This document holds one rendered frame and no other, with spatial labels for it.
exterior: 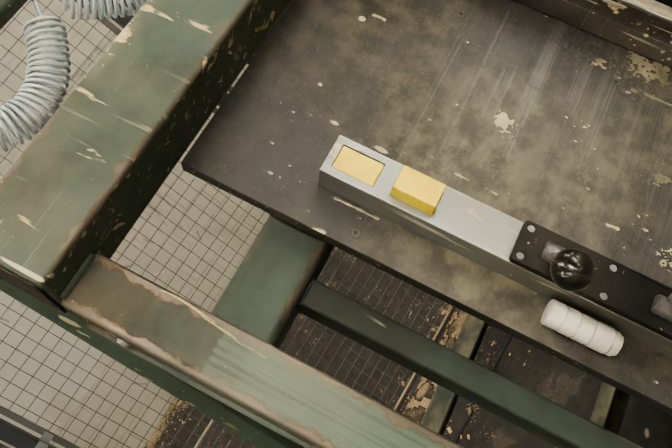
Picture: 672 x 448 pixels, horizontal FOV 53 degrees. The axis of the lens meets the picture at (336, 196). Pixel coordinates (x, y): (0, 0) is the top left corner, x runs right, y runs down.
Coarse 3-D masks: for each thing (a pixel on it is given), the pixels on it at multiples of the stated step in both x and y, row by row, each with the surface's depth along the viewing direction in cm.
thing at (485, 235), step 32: (384, 160) 74; (352, 192) 74; (384, 192) 72; (448, 192) 73; (416, 224) 73; (448, 224) 71; (480, 224) 72; (512, 224) 72; (480, 256) 72; (544, 288) 71; (608, 320) 70
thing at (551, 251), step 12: (552, 252) 69; (564, 252) 59; (576, 252) 58; (552, 264) 59; (564, 264) 58; (576, 264) 58; (588, 264) 58; (552, 276) 59; (564, 276) 58; (576, 276) 58; (588, 276) 58; (564, 288) 59; (576, 288) 58
